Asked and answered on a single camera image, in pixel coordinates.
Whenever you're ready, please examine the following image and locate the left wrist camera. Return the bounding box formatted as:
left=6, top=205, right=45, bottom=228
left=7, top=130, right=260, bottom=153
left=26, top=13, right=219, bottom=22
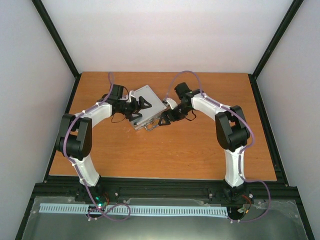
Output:
left=124, top=90, right=136, bottom=102

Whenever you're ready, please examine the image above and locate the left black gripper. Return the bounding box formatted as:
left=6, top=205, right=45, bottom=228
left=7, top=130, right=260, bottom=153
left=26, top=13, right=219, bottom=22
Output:
left=118, top=97, right=152, bottom=122

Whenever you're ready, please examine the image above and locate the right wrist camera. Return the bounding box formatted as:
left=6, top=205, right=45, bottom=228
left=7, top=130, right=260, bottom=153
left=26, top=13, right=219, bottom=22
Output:
left=162, top=82, right=194, bottom=109

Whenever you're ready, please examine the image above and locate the aluminium poker case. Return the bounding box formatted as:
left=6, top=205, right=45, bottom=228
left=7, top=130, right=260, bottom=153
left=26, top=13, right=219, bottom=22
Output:
left=130, top=85, right=167, bottom=131

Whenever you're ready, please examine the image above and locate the light blue cable duct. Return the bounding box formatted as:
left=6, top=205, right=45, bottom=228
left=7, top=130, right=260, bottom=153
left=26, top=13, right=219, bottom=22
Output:
left=38, top=203, right=228, bottom=218

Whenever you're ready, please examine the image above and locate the black aluminium frame rail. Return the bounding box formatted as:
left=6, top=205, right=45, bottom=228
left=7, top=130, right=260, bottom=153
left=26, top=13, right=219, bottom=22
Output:
left=31, top=176, right=302, bottom=206

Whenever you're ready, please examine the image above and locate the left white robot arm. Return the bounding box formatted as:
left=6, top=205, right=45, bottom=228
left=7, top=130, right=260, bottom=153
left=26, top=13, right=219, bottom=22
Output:
left=55, top=94, right=152, bottom=202

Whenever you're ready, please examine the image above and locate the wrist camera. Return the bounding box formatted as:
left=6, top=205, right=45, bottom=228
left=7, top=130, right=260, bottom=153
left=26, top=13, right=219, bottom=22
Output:
left=124, top=90, right=136, bottom=102
left=162, top=82, right=194, bottom=109

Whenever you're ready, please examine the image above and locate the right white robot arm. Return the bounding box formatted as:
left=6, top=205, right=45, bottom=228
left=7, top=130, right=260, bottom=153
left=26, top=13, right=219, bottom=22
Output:
left=158, top=89, right=254, bottom=202

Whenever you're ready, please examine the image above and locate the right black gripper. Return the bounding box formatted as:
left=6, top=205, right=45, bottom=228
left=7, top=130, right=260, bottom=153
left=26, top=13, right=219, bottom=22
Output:
left=158, top=103, right=192, bottom=126

